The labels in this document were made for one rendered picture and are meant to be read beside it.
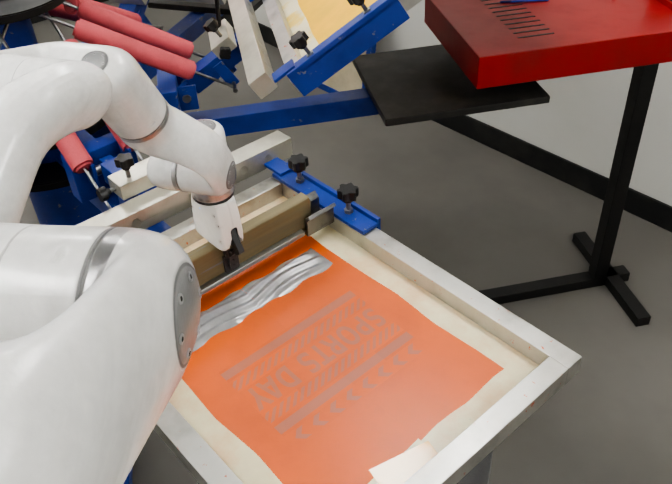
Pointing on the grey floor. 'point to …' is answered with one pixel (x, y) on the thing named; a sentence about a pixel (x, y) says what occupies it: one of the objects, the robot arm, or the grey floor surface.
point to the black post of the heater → (637, 108)
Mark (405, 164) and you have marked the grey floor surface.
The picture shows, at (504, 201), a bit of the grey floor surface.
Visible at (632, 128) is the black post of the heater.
